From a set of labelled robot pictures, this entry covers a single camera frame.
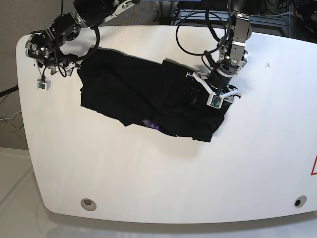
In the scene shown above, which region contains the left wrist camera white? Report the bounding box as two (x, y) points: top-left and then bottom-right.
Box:
(207, 94), (223, 109)

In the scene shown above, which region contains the round table grommet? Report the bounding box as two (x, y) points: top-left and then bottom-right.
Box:
(294, 195), (307, 208)
(81, 198), (97, 211)

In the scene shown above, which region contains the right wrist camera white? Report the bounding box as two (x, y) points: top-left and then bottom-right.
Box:
(37, 79), (51, 92)

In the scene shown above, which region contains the red triangle warning sticker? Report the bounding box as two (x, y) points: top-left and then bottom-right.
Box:
(311, 156), (317, 176)

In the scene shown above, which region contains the yellow floor cable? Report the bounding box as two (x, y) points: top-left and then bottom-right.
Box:
(0, 111), (23, 130)

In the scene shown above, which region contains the round table grommet right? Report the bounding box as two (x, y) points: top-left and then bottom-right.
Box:
(294, 195), (307, 208)

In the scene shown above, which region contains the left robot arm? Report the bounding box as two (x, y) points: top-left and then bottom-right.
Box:
(175, 0), (261, 109)

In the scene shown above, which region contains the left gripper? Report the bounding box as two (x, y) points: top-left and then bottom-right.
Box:
(186, 71), (242, 102)

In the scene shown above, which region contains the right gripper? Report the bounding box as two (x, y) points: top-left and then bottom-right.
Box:
(33, 53), (82, 81)

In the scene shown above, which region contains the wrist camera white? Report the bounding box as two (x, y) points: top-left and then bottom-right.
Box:
(207, 94), (223, 109)
(37, 79), (51, 92)

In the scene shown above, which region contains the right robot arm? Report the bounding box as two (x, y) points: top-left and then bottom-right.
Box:
(25, 0), (140, 77)

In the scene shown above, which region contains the yellow hanging cable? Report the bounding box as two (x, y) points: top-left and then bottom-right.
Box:
(123, 4), (136, 26)

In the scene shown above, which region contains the aluminium frame rail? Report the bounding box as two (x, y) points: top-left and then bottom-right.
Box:
(174, 9), (292, 28)

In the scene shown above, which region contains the round table grommet left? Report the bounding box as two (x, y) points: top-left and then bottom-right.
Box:
(81, 198), (97, 211)

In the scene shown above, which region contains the black T-shirt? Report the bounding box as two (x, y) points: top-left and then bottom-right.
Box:
(77, 49), (230, 142)

